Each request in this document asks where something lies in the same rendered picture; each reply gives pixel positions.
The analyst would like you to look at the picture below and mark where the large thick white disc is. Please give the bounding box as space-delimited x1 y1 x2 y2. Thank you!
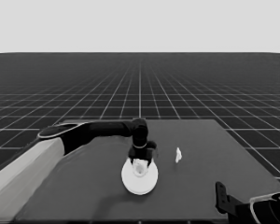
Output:
120 157 159 196

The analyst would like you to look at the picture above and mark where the small thin white T-shaped piece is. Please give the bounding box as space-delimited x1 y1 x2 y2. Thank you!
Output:
175 147 183 165

